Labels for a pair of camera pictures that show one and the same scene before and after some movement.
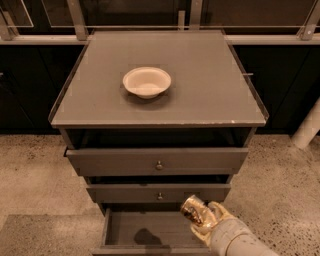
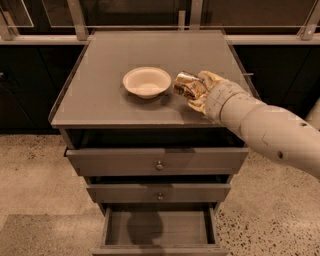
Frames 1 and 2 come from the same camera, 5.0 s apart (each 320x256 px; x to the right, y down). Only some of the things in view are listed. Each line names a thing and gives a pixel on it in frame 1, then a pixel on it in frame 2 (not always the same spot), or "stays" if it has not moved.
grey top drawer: x=156 y=160 stays
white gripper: x=224 y=235 → x=221 y=97
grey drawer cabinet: x=148 y=117 stays
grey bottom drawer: x=147 y=232 stays
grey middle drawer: x=156 y=193 stays
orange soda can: x=198 y=211 → x=189 y=84
